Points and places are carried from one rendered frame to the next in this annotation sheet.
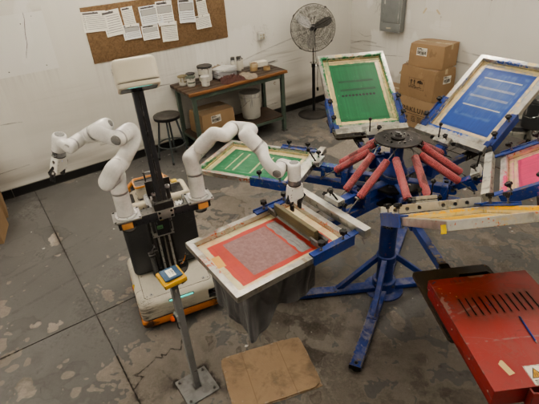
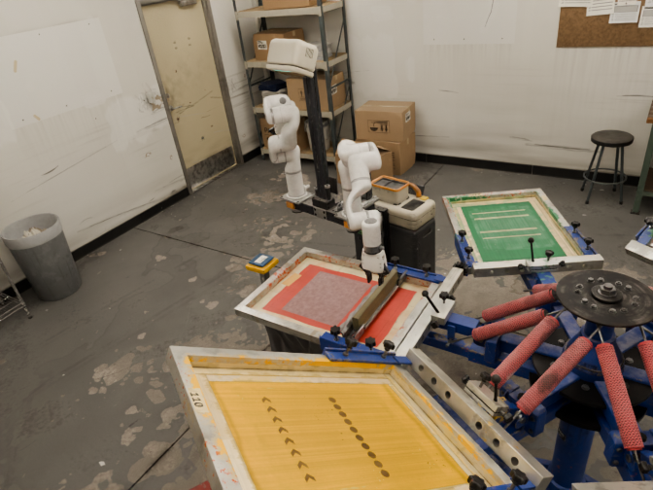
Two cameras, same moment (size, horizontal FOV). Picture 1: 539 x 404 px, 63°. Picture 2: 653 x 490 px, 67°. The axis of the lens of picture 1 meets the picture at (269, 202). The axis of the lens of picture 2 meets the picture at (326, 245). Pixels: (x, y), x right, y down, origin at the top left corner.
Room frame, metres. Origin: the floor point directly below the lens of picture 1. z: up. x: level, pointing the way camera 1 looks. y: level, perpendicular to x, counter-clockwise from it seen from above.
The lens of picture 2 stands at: (1.35, -1.69, 2.37)
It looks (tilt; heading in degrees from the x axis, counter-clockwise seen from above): 31 degrees down; 69
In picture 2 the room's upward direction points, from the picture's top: 8 degrees counter-clockwise
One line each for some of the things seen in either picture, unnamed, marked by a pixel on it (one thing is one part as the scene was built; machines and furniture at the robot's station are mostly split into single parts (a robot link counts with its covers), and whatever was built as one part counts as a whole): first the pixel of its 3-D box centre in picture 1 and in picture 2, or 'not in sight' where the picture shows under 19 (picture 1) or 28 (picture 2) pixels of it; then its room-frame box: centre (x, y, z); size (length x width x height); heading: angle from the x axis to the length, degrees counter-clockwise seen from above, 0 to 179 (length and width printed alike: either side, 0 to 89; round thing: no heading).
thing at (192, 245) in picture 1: (269, 242); (338, 297); (2.03, 0.02, 0.97); 0.79 x 0.58 x 0.04; 123
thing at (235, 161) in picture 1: (273, 155); (517, 227); (3.02, -0.06, 1.05); 1.08 x 0.61 x 0.23; 63
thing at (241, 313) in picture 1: (229, 294); not in sight; (1.87, 0.27, 0.74); 0.45 x 0.03 x 0.43; 33
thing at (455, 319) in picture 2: (341, 202); (456, 323); (2.34, -0.45, 1.02); 0.17 x 0.06 x 0.05; 123
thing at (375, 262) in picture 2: (294, 190); (373, 258); (2.14, -0.15, 1.24); 0.10 x 0.07 x 0.11; 123
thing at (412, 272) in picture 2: (274, 208); (410, 276); (2.39, -0.03, 0.97); 0.30 x 0.05 x 0.07; 123
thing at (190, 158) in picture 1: (192, 160); (351, 172); (2.35, 0.43, 1.37); 0.13 x 0.10 x 0.16; 161
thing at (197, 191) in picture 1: (196, 183); (354, 199); (2.35, 0.44, 1.21); 0.16 x 0.13 x 0.15; 22
